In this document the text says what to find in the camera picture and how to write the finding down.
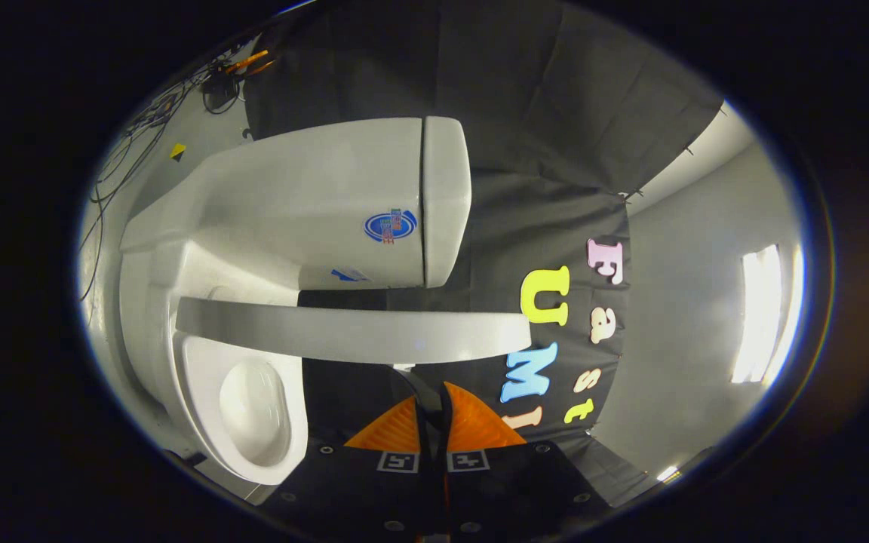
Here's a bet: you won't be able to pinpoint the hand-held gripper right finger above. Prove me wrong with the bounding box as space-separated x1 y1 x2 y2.
434 381 616 541

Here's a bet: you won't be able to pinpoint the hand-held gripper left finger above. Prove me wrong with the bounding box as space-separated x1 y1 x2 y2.
261 368 440 542

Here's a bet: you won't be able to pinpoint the white toilet seat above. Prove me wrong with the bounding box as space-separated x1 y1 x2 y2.
170 332 309 486

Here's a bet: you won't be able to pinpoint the white toilet with tank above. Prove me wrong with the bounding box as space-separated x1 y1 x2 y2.
118 115 473 472

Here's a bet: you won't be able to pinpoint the large ceiling light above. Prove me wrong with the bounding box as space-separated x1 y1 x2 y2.
731 244 806 386

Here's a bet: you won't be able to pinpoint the black backdrop cloth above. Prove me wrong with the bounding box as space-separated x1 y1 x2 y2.
242 0 726 508

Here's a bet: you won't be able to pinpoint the black floor cables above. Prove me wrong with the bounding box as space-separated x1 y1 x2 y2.
78 45 278 304

